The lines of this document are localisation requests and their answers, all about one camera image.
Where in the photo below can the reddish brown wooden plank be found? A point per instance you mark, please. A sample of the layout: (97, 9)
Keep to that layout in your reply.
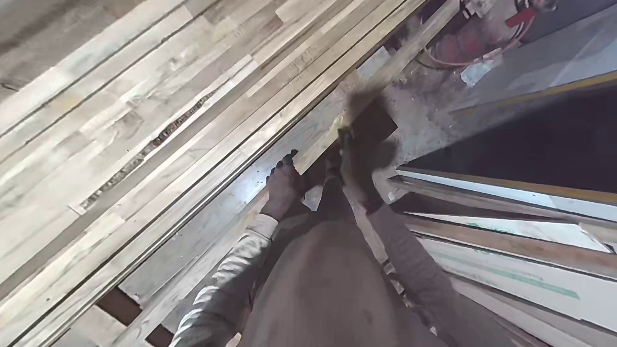
(511, 240)

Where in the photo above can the long narrow wooden beam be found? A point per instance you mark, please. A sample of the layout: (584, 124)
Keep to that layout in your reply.
(418, 44)

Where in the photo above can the small white green-printed board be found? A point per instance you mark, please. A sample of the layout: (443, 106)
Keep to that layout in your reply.
(540, 229)

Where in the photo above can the person's right fingers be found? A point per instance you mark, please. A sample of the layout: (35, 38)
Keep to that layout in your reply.
(343, 139)

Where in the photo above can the person's left hand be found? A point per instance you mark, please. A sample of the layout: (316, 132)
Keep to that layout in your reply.
(283, 188)

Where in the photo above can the person's left forearm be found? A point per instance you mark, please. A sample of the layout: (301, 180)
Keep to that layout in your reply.
(219, 284)

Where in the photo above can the grey panel with yellow edge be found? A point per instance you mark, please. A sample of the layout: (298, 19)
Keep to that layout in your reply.
(549, 62)

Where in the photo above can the dark panel with yellow edge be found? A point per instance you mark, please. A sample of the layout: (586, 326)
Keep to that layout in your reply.
(544, 139)

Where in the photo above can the crumpled white plastic bag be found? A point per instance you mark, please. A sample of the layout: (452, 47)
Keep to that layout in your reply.
(481, 68)

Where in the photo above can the grey brown wooden plank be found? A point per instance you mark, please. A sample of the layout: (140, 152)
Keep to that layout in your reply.
(482, 195)

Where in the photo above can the long white green-striped board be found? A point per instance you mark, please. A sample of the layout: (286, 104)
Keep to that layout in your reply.
(530, 279)

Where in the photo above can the long grey metal workbench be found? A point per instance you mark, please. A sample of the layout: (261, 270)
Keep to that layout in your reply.
(190, 246)

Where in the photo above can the short light wooden strip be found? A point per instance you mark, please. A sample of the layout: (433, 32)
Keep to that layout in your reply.
(315, 150)

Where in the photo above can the person's right forearm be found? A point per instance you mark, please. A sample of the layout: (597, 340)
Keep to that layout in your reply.
(417, 260)

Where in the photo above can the red cylindrical tank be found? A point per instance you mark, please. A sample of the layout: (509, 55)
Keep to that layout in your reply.
(465, 46)

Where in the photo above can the stack of light wooden planks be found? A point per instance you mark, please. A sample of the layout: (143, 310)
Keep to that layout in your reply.
(159, 130)

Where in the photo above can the person's body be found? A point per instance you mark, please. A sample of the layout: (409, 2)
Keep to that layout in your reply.
(328, 289)

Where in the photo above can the person's right hand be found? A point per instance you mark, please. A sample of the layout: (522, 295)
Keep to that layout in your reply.
(359, 176)

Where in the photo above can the person's left fingers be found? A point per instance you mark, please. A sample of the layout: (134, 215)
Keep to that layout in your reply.
(280, 165)

